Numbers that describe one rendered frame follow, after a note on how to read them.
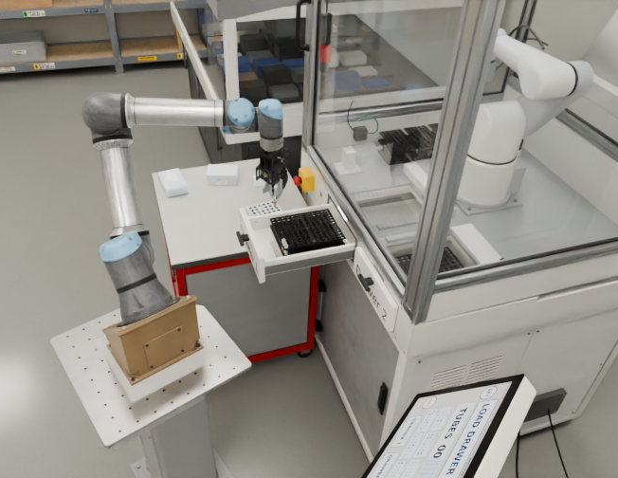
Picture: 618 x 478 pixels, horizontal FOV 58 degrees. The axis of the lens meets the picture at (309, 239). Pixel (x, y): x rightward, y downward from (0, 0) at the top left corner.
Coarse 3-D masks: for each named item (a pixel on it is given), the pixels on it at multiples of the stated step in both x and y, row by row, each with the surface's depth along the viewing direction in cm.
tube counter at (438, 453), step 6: (444, 444) 109; (450, 444) 108; (432, 450) 110; (438, 450) 109; (444, 450) 107; (432, 456) 108; (438, 456) 107; (444, 456) 106; (426, 462) 108; (432, 462) 106; (438, 462) 105; (426, 468) 106; (432, 468) 105; (438, 468) 104; (420, 474) 106; (426, 474) 104; (432, 474) 103
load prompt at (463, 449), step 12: (480, 408) 112; (492, 408) 109; (468, 420) 111; (480, 420) 108; (468, 432) 107; (480, 432) 105; (456, 444) 107; (468, 444) 104; (456, 456) 103; (468, 456) 101; (444, 468) 103; (456, 468) 100
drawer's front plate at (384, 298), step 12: (360, 252) 181; (360, 264) 182; (372, 276) 174; (372, 288) 176; (384, 288) 169; (372, 300) 178; (384, 300) 168; (384, 312) 170; (396, 312) 165; (384, 324) 172
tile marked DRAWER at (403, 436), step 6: (408, 420) 127; (414, 420) 125; (420, 420) 123; (408, 426) 125; (414, 426) 123; (402, 432) 124; (408, 432) 122; (396, 438) 123; (402, 438) 122; (408, 438) 120; (396, 444) 121; (402, 444) 120
